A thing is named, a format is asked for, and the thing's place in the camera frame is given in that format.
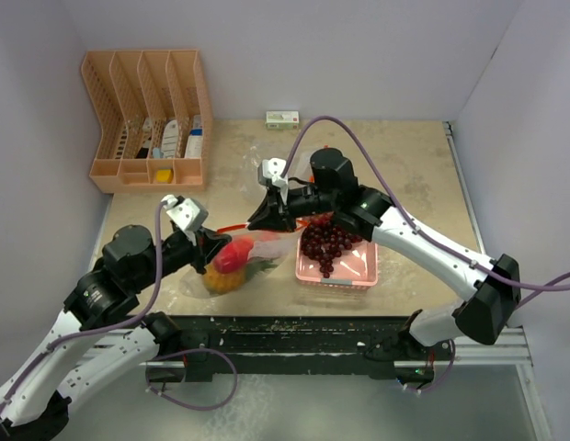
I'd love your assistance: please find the orange toy pineapple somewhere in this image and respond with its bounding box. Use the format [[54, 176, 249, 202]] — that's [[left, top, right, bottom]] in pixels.
[[201, 259, 277, 295]]

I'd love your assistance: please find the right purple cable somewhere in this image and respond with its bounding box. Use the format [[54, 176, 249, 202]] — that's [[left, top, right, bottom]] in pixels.
[[284, 115, 570, 309]]

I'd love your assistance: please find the small green white box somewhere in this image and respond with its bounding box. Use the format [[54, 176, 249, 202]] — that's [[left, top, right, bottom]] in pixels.
[[265, 110, 300, 130]]

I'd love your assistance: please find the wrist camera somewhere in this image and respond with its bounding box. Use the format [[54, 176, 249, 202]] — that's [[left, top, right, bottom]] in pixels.
[[257, 157, 289, 194], [161, 195, 209, 245]]

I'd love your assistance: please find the red yellow mango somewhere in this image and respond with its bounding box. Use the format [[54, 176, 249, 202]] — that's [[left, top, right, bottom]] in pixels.
[[212, 241, 254, 274]]

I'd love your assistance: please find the red purple grape bunch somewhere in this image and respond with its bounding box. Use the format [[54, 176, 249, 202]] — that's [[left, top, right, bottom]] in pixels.
[[300, 213, 363, 278]]

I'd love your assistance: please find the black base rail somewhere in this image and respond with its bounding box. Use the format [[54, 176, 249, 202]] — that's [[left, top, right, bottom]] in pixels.
[[146, 316, 454, 384]]

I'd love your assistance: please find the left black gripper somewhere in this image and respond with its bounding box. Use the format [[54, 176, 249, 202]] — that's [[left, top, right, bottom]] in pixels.
[[129, 223, 231, 292]]

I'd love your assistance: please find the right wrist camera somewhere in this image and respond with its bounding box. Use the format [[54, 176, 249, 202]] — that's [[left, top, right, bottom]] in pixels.
[[257, 157, 289, 194]]

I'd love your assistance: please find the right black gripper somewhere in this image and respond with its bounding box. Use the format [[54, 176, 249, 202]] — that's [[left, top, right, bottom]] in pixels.
[[250, 182, 339, 232]]

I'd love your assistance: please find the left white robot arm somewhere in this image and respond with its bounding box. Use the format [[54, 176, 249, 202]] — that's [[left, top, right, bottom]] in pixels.
[[0, 225, 232, 440]]

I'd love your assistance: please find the white bottle in organizer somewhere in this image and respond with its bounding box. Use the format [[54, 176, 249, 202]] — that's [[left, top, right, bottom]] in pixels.
[[160, 119, 179, 158]]

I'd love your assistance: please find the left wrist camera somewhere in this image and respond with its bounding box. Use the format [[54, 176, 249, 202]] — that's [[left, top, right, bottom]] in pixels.
[[161, 195, 209, 245]]

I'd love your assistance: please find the blue white box in organizer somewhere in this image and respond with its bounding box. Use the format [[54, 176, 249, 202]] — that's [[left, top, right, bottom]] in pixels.
[[184, 115, 203, 159]]

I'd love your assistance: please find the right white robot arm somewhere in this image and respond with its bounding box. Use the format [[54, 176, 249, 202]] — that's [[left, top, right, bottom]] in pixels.
[[248, 148, 520, 359]]

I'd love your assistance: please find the yellow block in organizer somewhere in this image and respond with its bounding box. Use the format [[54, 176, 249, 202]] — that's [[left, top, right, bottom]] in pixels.
[[154, 169, 174, 184]]

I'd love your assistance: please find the pink perforated plastic basket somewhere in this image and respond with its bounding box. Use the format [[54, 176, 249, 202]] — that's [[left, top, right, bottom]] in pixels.
[[295, 234, 379, 289]]

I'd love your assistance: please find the peach plastic file organizer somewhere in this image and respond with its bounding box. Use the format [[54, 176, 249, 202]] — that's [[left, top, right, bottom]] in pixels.
[[81, 49, 214, 194]]

